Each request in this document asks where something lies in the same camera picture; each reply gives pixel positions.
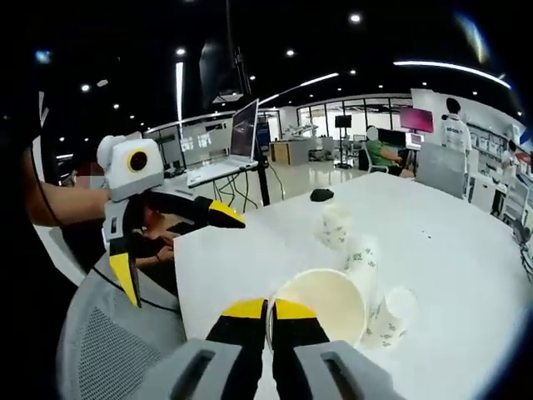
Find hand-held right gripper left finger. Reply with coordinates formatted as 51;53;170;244
139;297;270;400

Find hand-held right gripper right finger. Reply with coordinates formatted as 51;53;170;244
271;297;403;400

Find black tripod stand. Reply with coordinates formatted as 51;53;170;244
249;124;271;208

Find curved ceiling light strip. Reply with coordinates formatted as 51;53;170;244
393;60;511;88

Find black monitor on stand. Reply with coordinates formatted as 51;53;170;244
335;115;353;170

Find white laptop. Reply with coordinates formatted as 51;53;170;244
186;98;260;188

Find white mesh office chair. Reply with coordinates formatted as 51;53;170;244
56;257;188;400

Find person's black shirt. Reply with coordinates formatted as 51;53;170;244
0;82;80;400

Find white paper cup green print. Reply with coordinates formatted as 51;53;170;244
318;203;354;251
272;267;368;349
360;285;419;351

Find pink monitor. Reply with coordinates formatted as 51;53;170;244
399;107;435;134

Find white wall shelving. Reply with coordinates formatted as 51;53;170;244
466;118;533;168

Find nested white paper cups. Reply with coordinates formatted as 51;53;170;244
341;232;382;301

